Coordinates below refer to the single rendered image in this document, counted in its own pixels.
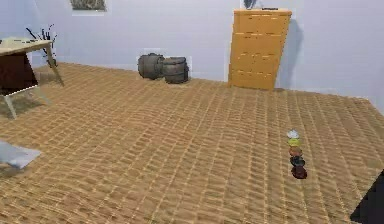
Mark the dark grey barrel dumbbell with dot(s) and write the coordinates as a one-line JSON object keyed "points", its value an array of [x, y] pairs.
{"points": [[163, 68]]}

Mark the orange wooden chest of drawers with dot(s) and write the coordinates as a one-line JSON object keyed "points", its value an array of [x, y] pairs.
{"points": [[256, 50]]}

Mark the stacked coloured rings toy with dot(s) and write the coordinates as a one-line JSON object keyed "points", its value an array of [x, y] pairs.
{"points": [[296, 155]]}

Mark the dark object on chest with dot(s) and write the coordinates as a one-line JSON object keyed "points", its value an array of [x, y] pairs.
{"points": [[250, 3]]}

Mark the flat black object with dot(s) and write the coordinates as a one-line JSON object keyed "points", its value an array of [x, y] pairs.
{"points": [[269, 8]]}

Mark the dark house plant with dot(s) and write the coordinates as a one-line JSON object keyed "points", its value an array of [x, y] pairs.
{"points": [[46, 43]]}

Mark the grey cloth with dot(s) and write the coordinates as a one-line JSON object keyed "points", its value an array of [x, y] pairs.
{"points": [[16, 155]]}

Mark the light wooden table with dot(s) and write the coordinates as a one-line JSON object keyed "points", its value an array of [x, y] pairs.
{"points": [[16, 63]]}

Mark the framed wall picture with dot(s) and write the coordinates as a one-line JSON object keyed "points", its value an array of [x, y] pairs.
{"points": [[88, 4]]}

